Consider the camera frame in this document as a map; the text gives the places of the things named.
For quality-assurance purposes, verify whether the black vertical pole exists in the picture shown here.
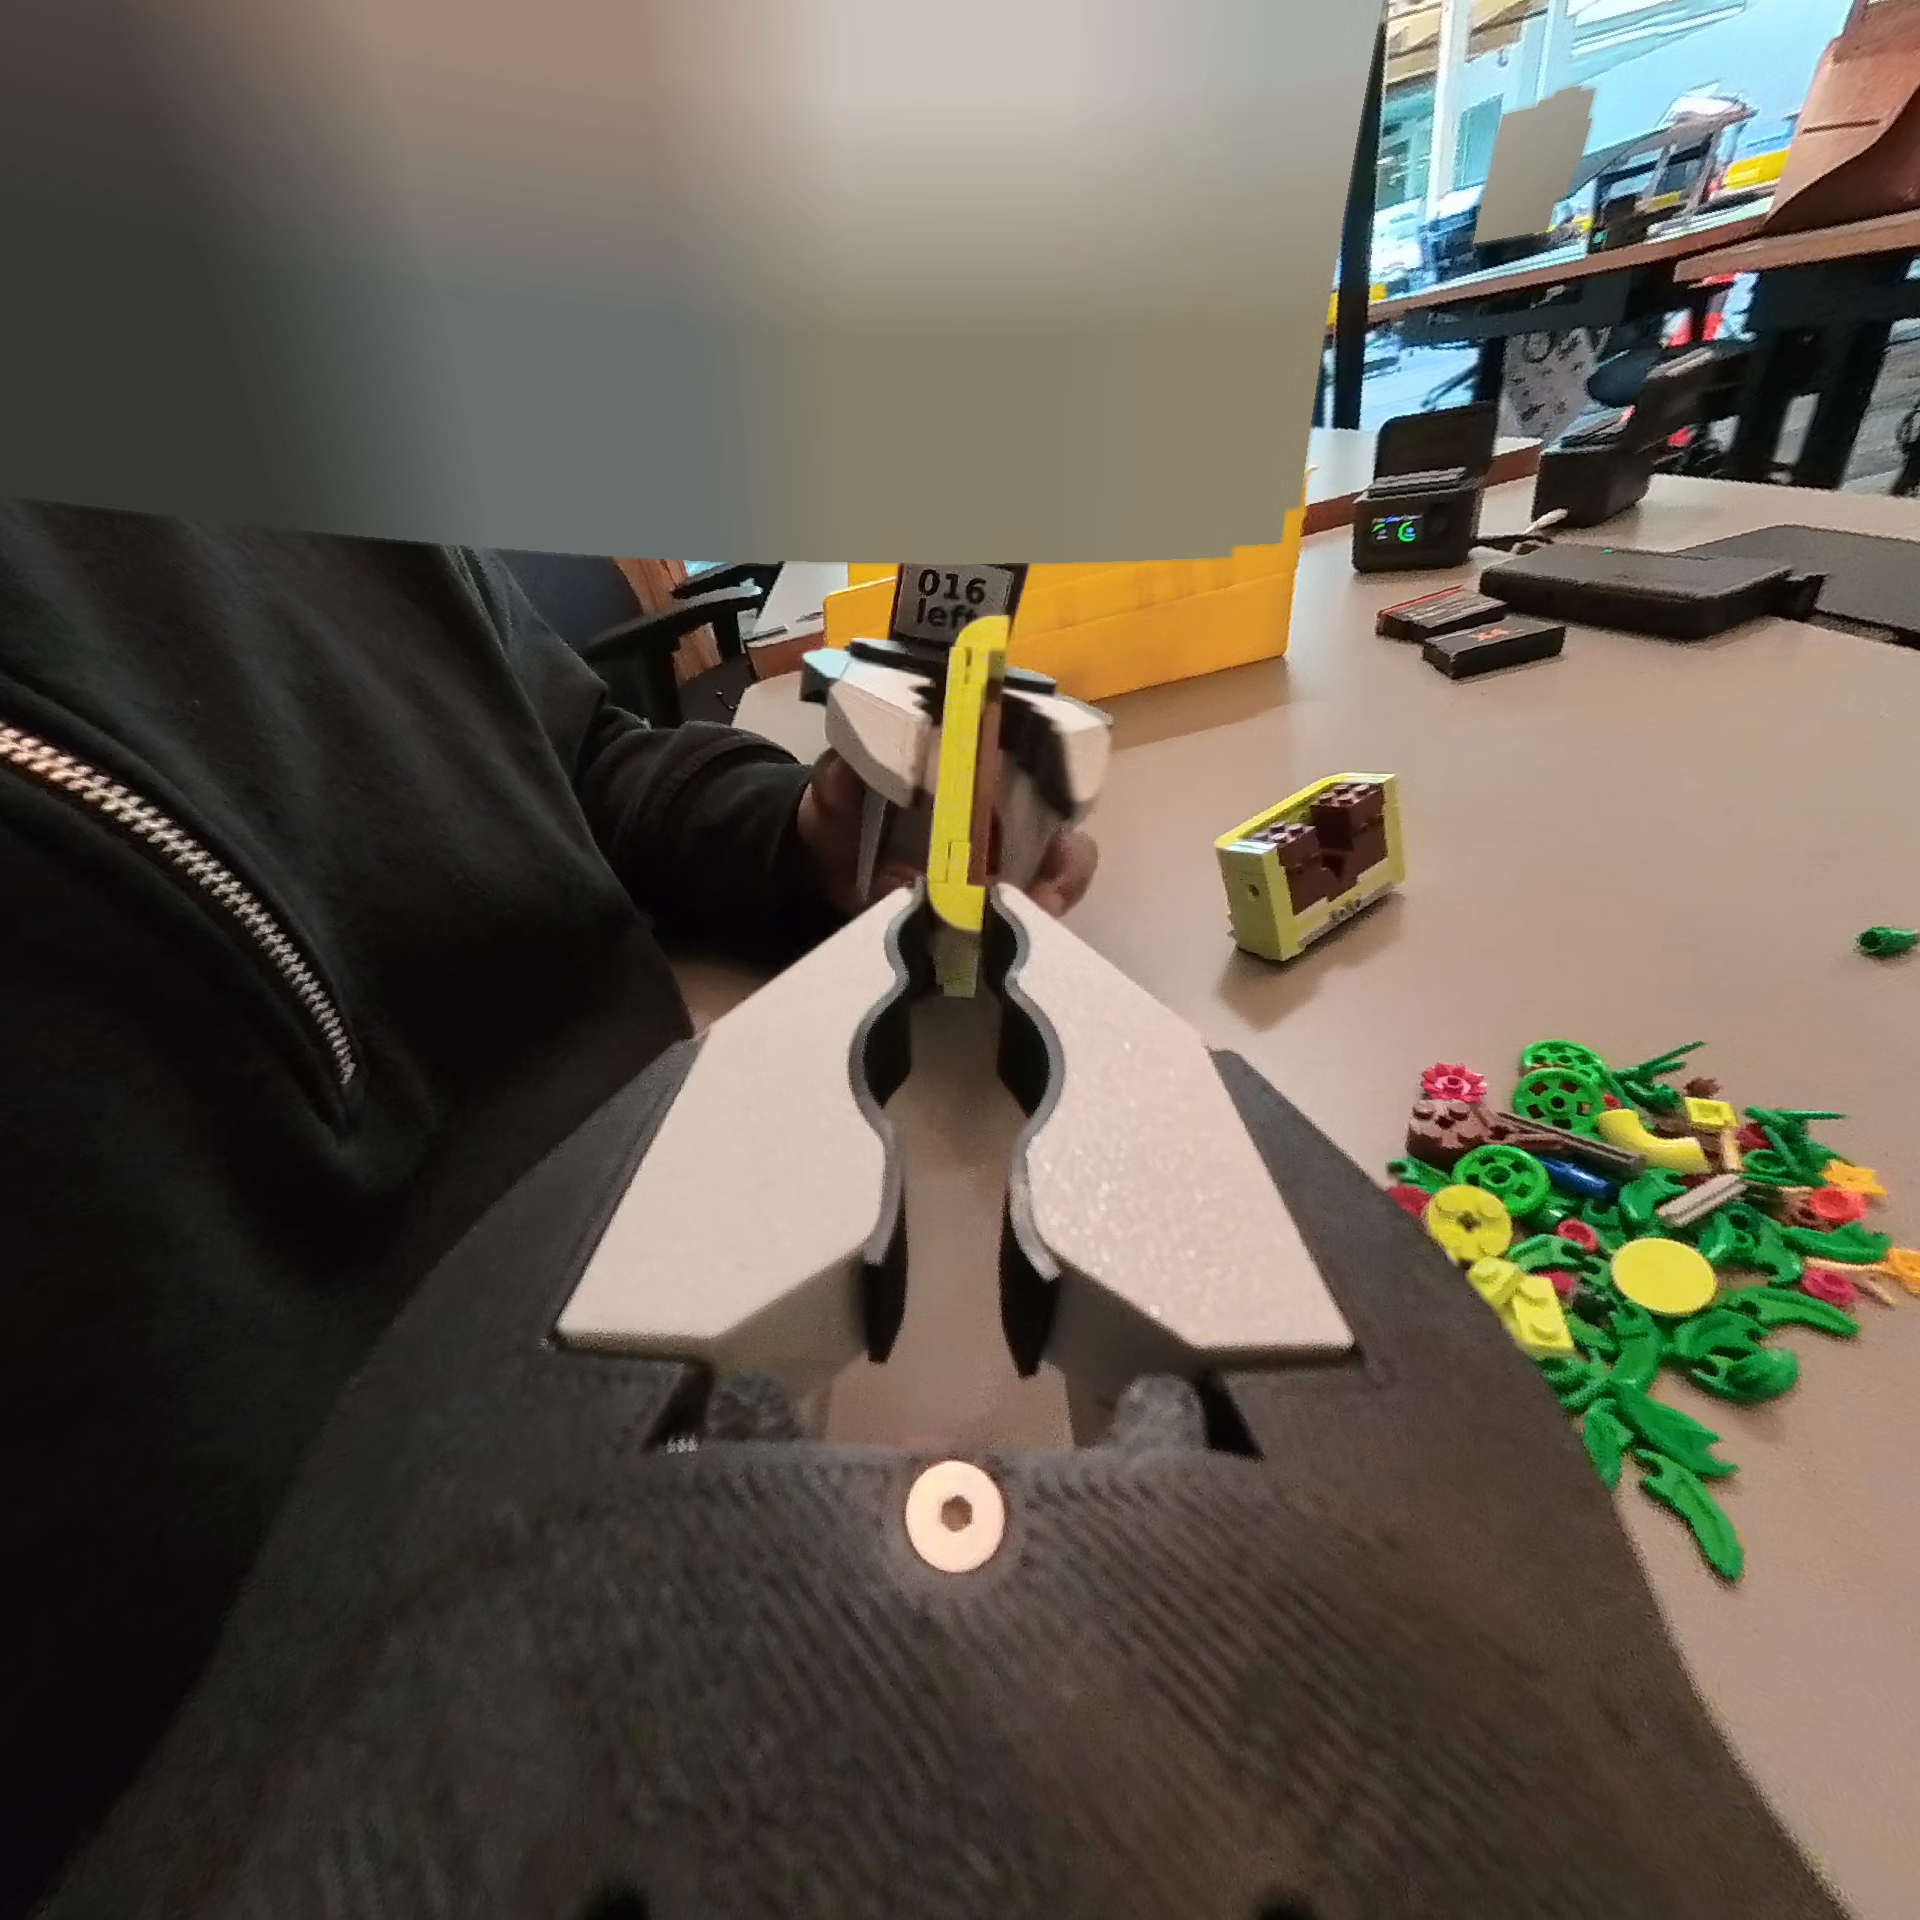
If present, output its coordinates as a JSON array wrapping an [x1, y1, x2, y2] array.
[[1324, 0, 1393, 432]]

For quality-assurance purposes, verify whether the lime toy brick pot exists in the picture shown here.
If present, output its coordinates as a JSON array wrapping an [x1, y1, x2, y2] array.
[[1213, 771, 1410, 963]]

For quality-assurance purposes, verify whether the person's left hand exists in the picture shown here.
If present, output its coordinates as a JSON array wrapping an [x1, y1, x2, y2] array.
[[800, 748, 1105, 921]]

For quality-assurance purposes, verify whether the person's black jacket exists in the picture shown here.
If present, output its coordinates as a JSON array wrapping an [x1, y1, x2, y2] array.
[[0, 499, 701, 1920]]

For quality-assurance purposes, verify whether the long wooden desk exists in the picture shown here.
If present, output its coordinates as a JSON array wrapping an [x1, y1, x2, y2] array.
[[1363, 209, 1777, 437]]

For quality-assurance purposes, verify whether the black cable tray lid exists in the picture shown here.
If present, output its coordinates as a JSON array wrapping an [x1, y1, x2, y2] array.
[[1668, 523, 1920, 652]]

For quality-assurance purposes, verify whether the person's left forearm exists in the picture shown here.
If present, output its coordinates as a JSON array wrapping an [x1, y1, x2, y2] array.
[[575, 695, 847, 957]]

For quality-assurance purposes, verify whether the brown leather bag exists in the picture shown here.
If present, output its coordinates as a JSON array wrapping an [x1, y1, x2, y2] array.
[[1760, 0, 1920, 236]]

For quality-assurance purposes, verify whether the lime and brown toy panel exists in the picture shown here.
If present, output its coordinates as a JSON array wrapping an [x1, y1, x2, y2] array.
[[923, 613, 1010, 1001]]

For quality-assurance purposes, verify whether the small black battery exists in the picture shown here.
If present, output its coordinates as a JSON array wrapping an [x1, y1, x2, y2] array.
[[1376, 587, 1511, 644], [1419, 613, 1571, 681]]

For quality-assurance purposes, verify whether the black charger with display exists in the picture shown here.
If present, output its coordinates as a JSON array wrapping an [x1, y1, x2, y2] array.
[[1348, 401, 1499, 576]]

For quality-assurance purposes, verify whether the yellow plastic bin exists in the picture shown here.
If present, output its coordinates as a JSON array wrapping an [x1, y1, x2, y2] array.
[[821, 511, 1308, 705]]

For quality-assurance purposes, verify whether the black power brick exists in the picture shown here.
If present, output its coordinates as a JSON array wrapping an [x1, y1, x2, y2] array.
[[1477, 541, 1827, 644]]

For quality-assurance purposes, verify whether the black charging box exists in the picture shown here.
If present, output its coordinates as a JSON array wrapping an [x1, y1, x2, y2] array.
[[1528, 352, 1721, 529]]

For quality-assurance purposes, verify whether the pile of small toy pieces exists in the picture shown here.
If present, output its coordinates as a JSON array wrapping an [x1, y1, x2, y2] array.
[[1383, 920, 1920, 1585]]

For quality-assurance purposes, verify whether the black office chair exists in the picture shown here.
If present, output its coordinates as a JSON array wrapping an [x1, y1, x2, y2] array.
[[584, 560, 784, 724]]

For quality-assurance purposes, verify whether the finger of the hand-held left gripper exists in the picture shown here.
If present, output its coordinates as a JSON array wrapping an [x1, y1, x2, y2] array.
[[987, 695, 1116, 890], [824, 656, 951, 801]]

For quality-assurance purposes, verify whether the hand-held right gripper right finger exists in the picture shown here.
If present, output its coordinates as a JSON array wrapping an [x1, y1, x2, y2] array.
[[983, 883, 1361, 1408]]

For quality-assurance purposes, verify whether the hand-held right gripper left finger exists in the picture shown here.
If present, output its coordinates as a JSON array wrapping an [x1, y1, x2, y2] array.
[[553, 883, 922, 1408]]

